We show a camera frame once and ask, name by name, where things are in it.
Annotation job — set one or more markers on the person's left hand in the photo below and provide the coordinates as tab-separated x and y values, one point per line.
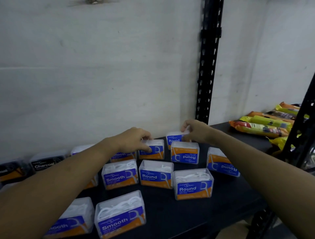
133	141

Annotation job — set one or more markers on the person's right hand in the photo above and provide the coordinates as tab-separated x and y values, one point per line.
200	133

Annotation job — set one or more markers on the blue label dental floss box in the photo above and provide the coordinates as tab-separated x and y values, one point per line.
221	165
120	221
156	177
119	177
173	140
93	183
193	188
155	152
184	155
73	221

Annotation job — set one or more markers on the black metal shelf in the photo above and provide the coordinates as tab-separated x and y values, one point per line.
221	197

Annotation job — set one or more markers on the pile of face-down floss boxes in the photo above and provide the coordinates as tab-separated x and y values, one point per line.
46	163

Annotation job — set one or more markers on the person's left forearm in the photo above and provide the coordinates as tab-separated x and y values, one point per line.
49	197

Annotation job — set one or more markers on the person's right forearm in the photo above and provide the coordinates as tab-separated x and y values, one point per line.
270	177

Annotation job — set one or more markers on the pile of colourful snack packets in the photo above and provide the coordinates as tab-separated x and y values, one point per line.
258	129

